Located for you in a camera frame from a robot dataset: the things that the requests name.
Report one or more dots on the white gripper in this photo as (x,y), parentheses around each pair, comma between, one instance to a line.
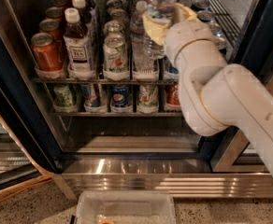
(183,34)

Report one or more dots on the clear plastic water bottle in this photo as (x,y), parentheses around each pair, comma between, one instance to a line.
(162,11)

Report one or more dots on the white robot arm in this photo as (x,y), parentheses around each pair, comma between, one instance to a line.
(213,94)

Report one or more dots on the front brown tea bottle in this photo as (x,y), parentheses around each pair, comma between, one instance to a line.
(78,45)

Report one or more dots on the open glass fridge door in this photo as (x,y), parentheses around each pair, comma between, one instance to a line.
(20,161)

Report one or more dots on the blue pepsi can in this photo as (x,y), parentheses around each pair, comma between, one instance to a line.
(198,5)
(215,28)
(206,16)
(220,44)

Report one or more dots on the front slim silver can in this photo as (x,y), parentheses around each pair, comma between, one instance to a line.
(169,67)

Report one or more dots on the green white soda can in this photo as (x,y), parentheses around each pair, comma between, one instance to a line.
(115,53)
(113,28)
(120,15)

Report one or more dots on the front blue pepsi can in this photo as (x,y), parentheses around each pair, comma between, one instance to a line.
(220,44)

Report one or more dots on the front green white soda can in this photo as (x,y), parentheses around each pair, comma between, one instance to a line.
(115,53)

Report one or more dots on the lower red cola can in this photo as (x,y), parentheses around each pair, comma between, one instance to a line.
(172,96)

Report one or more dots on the lower green white can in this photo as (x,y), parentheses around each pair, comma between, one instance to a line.
(148,95)

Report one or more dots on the lower pepsi can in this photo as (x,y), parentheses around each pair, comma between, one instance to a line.
(120,95)

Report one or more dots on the orange soda can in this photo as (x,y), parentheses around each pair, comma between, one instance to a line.
(55,13)
(46,52)
(62,4)
(54,28)

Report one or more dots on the lower blue white can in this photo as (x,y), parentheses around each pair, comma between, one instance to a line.
(91,95)

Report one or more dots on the front orange soda can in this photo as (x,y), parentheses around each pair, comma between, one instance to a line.
(46,52)

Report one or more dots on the clear plastic bin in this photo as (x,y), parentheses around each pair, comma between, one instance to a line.
(125,207)

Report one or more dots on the top wire fridge shelf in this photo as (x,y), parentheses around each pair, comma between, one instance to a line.
(230,30)

